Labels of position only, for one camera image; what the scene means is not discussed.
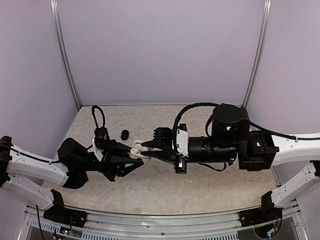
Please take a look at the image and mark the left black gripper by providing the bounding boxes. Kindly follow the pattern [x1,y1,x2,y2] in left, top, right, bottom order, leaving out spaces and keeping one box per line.
[79,139,143,182]

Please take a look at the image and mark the white earbud charging case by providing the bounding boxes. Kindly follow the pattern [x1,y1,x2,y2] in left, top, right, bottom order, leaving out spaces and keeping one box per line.
[130,140,152,160]

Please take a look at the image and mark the black earbud charging case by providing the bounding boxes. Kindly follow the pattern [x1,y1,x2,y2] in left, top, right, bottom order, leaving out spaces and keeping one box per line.
[120,129,130,141]

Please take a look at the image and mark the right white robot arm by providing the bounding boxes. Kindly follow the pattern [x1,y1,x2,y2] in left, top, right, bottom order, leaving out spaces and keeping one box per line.
[142,103,320,222]

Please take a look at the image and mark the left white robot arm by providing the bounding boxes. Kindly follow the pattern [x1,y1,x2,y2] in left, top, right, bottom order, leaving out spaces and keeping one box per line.
[0,135,144,223]

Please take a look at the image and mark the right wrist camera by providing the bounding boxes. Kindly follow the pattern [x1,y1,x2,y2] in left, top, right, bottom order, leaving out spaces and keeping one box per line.
[153,123,189,157]

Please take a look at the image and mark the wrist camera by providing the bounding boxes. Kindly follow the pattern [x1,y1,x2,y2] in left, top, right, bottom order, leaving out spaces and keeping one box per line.
[91,127,110,162]
[153,123,189,157]

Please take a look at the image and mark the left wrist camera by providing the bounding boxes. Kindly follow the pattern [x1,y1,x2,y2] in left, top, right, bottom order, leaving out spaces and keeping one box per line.
[91,127,110,162]

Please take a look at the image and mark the right camera cable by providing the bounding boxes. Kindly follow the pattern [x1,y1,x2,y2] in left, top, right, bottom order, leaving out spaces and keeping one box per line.
[172,102,320,142]

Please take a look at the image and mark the camera cable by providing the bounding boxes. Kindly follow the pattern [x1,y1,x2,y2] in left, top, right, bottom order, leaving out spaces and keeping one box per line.
[91,105,107,131]
[172,102,320,142]

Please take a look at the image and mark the left camera cable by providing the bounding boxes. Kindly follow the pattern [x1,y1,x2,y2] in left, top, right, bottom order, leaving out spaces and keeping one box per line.
[91,105,107,131]

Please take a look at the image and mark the front aluminium rail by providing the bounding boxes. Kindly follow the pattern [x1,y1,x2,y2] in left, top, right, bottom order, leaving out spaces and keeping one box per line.
[17,203,259,240]

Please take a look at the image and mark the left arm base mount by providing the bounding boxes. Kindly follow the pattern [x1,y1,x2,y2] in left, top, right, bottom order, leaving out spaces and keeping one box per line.
[43,205,88,228]

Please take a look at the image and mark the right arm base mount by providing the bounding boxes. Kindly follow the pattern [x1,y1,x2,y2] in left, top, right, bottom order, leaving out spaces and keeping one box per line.
[238,207,283,227]

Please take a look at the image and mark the right aluminium frame post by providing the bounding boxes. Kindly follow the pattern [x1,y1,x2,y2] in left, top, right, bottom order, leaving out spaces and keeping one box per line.
[241,0,272,109]

